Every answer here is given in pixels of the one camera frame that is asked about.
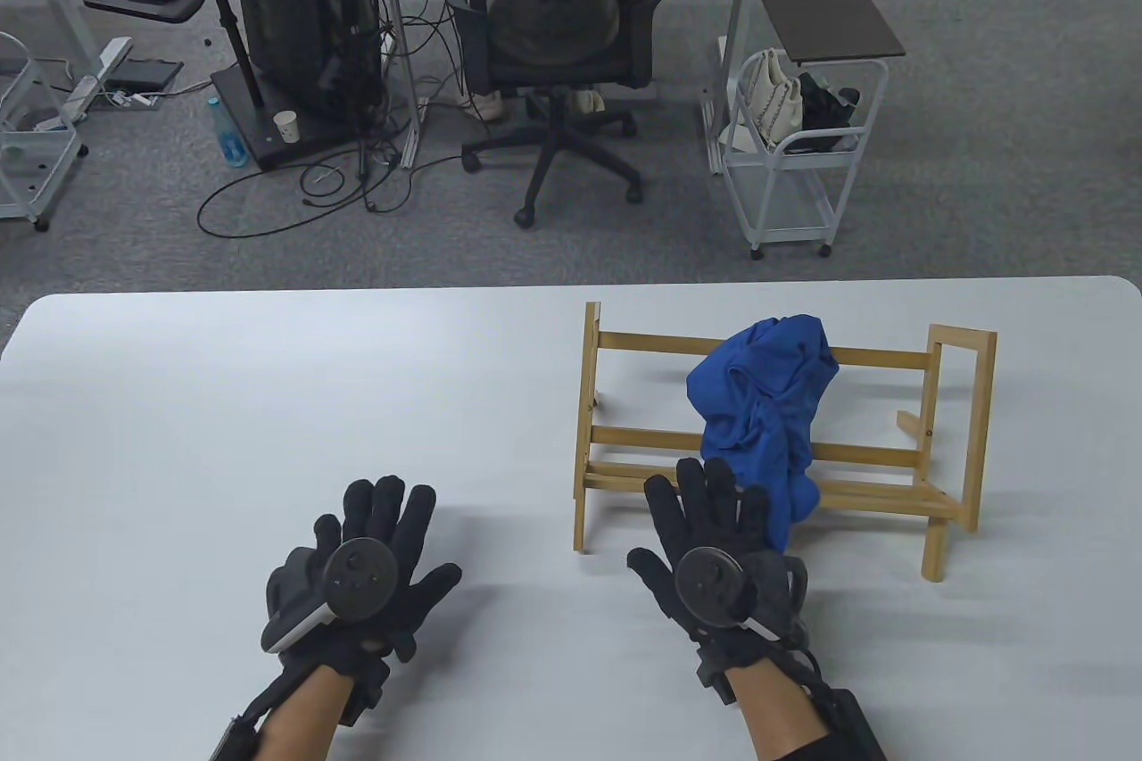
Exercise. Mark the brown side table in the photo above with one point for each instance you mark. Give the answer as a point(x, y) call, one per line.
point(825, 16)

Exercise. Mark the white standing desk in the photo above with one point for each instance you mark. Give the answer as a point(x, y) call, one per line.
point(393, 38)

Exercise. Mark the white power strip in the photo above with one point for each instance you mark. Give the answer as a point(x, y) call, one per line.
point(132, 96)

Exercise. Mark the grey handheld controller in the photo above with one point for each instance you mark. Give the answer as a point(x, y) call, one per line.
point(709, 587)
point(361, 578)

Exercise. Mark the blue mesh t-shirt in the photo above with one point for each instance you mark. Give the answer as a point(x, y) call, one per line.
point(758, 431)

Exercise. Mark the white quilted handbag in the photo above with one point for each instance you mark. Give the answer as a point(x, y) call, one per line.
point(767, 101)

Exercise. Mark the black computer tower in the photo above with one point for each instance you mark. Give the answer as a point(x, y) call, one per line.
point(303, 20)

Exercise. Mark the white rolling cart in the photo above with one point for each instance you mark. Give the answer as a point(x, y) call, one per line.
point(785, 212)

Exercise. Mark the person's left hand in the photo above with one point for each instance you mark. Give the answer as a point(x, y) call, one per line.
point(393, 520)

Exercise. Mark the light wooden book rack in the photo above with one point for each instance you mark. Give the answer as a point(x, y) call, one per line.
point(642, 342)

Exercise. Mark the black mesh office chair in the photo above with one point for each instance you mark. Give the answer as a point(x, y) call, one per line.
point(553, 136)

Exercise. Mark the blue water bottle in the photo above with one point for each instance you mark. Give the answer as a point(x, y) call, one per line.
point(229, 135)

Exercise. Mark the black bag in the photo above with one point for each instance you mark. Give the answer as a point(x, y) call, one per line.
point(821, 114)

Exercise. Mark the black forearm box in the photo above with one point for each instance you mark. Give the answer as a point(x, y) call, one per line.
point(232, 743)
point(856, 730)

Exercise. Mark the black rolling computer stand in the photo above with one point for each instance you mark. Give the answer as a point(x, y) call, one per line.
point(169, 7)

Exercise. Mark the person's left forearm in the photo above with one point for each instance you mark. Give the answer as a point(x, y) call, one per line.
point(303, 721)

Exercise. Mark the white paper cup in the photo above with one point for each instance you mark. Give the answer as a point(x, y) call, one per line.
point(286, 128)

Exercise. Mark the person's right forearm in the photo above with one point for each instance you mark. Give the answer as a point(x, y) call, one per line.
point(781, 712)

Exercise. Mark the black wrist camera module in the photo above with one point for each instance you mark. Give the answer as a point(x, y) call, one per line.
point(714, 676)
point(366, 694)

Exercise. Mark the white desk frame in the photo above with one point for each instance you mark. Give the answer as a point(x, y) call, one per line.
point(98, 65)

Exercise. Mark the person's right hand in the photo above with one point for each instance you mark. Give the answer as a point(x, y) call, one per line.
point(705, 511)

